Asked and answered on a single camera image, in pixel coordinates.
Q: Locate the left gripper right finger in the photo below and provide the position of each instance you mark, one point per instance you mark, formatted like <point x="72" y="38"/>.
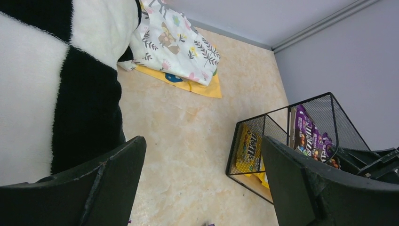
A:
<point x="307" y="192"/>

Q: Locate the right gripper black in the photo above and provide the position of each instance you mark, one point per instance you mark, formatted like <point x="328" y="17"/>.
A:
<point x="381" y="165"/>

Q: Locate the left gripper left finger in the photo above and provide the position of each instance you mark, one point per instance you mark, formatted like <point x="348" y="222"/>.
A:
<point x="100" y="192"/>

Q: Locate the purple m&m bag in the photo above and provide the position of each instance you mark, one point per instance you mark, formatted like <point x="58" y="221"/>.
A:
<point x="317" y="144"/>
<point x="303" y="132"/>

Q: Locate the brown M&M bag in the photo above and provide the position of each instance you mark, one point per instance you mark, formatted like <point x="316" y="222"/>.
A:
<point x="328" y="152"/>

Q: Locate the purple M&M bag on shelf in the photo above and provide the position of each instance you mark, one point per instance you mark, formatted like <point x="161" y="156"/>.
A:
<point x="303" y="132"/>

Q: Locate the yellow M&M bags lower shelf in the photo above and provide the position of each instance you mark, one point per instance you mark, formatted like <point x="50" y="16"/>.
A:
<point x="249" y="159"/>

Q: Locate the black white checkered pillow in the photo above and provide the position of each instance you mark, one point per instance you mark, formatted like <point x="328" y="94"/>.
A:
<point x="59" y="89"/>

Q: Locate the yellow cloth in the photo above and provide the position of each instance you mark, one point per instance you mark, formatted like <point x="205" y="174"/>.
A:
<point x="212" y="90"/>

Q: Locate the floral white cloth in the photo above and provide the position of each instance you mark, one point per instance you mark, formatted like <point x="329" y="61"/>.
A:
<point x="166" y="41"/>

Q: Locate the black wire wooden shelf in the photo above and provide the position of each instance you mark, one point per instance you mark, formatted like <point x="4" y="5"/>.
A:
<point x="329" y="117"/>

